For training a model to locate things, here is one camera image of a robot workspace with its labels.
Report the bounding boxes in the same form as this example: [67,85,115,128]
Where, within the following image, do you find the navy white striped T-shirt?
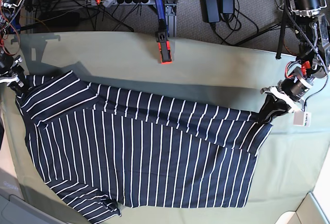
[16,71,272,223]

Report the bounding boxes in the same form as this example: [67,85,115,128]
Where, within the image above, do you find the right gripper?
[1,56,28,96]

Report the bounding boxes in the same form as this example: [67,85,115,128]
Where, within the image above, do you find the aluminium frame post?
[163,0,178,37]

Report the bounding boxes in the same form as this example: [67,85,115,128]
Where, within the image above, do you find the green table cloth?
[1,31,329,223]

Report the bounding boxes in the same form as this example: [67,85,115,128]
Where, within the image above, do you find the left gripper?
[258,86,302,124]

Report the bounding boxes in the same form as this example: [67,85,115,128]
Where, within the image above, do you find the grey power strip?
[88,0,155,8]

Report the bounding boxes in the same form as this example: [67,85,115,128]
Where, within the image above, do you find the black tripod stand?
[234,0,298,56]

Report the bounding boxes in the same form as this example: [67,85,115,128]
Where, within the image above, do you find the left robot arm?
[258,0,329,126]

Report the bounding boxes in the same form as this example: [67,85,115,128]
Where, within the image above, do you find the blue orange bar clamp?
[155,0,172,64]

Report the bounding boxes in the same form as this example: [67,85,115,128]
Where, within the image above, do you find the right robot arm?
[1,0,29,94]

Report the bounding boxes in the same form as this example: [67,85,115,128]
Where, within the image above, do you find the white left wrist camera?
[293,111,311,126]

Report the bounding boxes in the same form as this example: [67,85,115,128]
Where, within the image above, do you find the black power adapter left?
[201,0,220,23]

